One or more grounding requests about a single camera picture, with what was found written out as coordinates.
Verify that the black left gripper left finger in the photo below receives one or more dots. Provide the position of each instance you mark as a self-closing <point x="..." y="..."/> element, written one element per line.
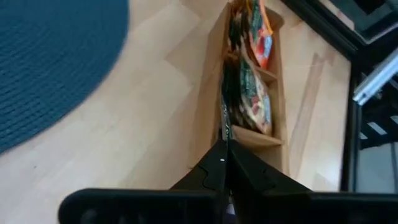
<point x="140" y="208"/>

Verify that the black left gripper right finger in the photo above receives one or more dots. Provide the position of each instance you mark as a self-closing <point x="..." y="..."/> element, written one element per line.
<point x="295" y="208"/>

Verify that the dark blue tea packet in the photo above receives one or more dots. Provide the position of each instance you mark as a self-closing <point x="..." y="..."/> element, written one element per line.
<point x="226" y="121"/>

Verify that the wooden three-compartment tray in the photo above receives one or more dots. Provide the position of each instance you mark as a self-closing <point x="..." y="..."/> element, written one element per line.
<point x="205" y="93"/>

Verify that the orange peach tea packet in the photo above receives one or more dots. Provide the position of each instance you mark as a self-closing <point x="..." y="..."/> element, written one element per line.
<point x="262" y="40"/>

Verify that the round dark blue woven mat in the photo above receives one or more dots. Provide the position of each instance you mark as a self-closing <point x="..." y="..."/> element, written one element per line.
<point x="46" y="62"/>

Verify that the black aluminium table frame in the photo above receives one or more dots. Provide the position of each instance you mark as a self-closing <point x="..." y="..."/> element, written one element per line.
<point x="351" y="124"/>

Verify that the silver aluminium bracket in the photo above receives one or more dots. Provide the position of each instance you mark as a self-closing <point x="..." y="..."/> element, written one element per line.
<point x="376" y="77"/>

